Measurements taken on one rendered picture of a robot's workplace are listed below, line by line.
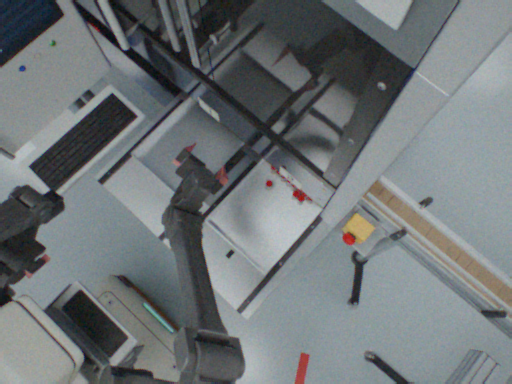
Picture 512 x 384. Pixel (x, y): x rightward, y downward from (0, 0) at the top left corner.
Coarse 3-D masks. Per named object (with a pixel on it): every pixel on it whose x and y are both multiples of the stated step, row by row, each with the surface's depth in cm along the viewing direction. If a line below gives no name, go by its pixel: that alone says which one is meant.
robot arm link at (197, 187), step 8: (200, 168) 102; (192, 176) 100; (200, 176) 101; (208, 176) 102; (184, 184) 103; (192, 184) 100; (200, 184) 99; (208, 184) 101; (184, 192) 103; (192, 192) 100; (200, 192) 99; (208, 192) 100; (184, 200) 101; (192, 200) 101; (200, 200) 101; (168, 208) 101; (176, 208) 103; (184, 208) 104; (192, 208) 104; (200, 208) 104; (168, 216) 100; (200, 216) 105; (168, 224) 100
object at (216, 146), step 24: (168, 120) 153; (192, 120) 155; (216, 120) 155; (144, 144) 151; (168, 144) 153; (192, 144) 153; (216, 144) 153; (240, 144) 153; (168, 168) 151; (216, 168) 151
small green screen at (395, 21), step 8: (360, 0) 53; (368, 0) 52; (376, 0) 51; (384, 0) 50; (392, 0) 49; (400, 0) 48; (408, 0) 48; (368, 8) 53; (376, 8) 52; (384, 8) 51; (392, 8) 50; (400, 8) 49; (408, 8) 49; (384, 16) 52; (392, 16) 51; (400, 16) 50; (392, 24) 52; (400, 24) 52
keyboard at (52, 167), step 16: (112, 96) 163; (96, 112) 162; (112, 112) 162; (128, 112) 162; (80, 128) 160; (96, 128) 160; (112, 128) 160; (64, 144) 158; (80, 144) 158; (96, 144) 158; (48, 160) 157; (64, 160) 157; (80, 160) 157; (48, 176) 155; (64, 176) 156
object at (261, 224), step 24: (264, 168) 151; (240, 192) 148; (264, 192) 148; (288, 192) 148; (216, 216) 146; (240, 216) 146; (264, 216) 146; (288, 216) 146; (312, 216) 146; (240, 240) 144; (264, 240) 144; (288, 240) 144; (264, 264) 142
